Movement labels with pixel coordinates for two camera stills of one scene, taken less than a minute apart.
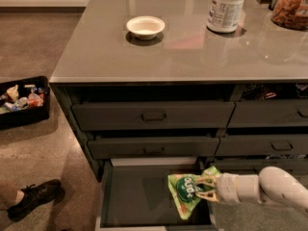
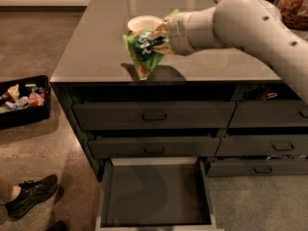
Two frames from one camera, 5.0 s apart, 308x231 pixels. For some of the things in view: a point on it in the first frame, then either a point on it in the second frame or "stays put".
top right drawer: x=289 y=113 stays put
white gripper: x=226 y=189 to x=178 y=33
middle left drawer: x=153 y=146 stays put
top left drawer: x=153 y=115 stays put
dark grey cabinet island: x=151 y=93 stays put
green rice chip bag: x=184 y=189 to x=143 y=47
